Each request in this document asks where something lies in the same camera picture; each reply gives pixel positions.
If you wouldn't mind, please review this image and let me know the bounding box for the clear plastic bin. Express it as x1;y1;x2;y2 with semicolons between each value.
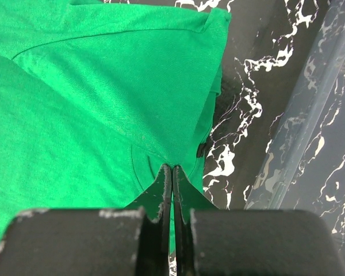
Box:
246;1;345;258

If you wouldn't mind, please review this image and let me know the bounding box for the black marbled table mat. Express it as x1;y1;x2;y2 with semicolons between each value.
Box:
103;0;331;276

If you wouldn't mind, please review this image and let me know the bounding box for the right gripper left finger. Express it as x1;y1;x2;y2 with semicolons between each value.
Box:
126;164;173;275

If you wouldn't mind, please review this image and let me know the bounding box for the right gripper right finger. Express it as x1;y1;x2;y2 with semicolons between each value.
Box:
172;166;217;275

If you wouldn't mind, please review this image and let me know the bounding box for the green t shirt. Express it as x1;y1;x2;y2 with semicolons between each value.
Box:
0;1;231;239

